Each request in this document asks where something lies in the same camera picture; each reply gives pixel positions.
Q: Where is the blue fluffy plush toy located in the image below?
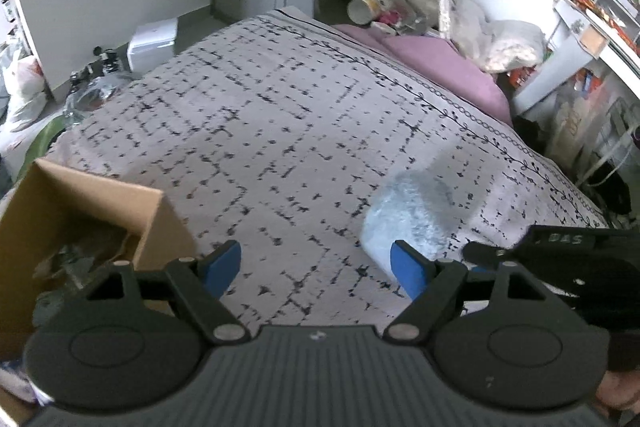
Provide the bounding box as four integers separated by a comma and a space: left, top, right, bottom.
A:
360, 169, 454, 281

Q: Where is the clear bag of dark items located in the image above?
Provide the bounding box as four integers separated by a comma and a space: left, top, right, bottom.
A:
32, 225, 138, 329

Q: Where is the patterned grey bed blanket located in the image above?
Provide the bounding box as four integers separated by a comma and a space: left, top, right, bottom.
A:
49, 8, 604, 327

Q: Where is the open cardboard box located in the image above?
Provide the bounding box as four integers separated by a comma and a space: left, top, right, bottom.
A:
1, 159, 196, 360

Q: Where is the pink bed sheet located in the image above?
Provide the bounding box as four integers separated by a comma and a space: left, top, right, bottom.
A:
334, 24, 512, 126

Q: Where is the white desk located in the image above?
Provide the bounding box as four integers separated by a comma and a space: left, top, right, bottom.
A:
511, 0, 639, 115

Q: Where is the white plastic bags pile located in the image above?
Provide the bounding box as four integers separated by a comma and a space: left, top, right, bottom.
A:
394, 0, 548, 74

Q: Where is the white box on floor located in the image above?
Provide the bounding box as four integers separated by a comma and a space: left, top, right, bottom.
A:
127, 17, 178, 75

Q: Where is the white trash bag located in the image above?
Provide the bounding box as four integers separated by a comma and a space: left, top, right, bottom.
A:
3, 51, 48, 132

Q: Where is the paper cup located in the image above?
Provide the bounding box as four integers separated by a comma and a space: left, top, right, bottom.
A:
347, 0, 382, 26

